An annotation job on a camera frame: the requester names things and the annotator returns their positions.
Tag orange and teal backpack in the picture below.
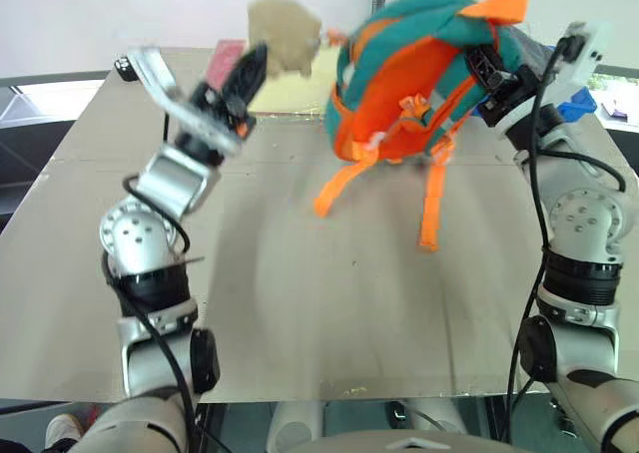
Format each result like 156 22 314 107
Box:
313 0 530 252

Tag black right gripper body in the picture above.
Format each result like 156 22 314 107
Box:
479 65 544 126

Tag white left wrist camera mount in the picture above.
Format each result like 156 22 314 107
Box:
126 46 245 157

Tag yellow flat pad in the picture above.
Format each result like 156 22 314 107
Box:
248 42 346 116

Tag white and red shoe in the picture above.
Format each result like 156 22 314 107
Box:
44 407 102 450

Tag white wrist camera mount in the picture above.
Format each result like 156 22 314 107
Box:
552 20 614 106
126 46 245 157

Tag blue plastic bin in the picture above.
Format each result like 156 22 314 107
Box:
557 86 598 122

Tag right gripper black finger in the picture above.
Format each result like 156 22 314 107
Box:
490 71 521 99
465 43 506 89

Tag small purple item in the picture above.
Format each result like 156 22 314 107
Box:
600 101 631 123

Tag small black device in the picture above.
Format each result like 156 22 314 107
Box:
113 55 140 83

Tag pink red flat packet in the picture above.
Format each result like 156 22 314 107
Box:
206 40 247 91

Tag beige plush toy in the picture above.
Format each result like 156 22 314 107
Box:
247 0 323 81

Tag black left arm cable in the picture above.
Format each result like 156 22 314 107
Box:
102 173 202 453

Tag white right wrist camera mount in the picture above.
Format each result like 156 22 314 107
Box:
552 20 614 106

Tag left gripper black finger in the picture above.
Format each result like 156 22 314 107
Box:
237 47 270 121
226 43 267 106

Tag dark grey fabric item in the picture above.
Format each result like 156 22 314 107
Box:
504 27 556 78

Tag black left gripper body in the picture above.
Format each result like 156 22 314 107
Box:
194 80 258 141

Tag white rounded robot leg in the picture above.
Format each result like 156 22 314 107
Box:
397 397 468 435
268 400 326 453

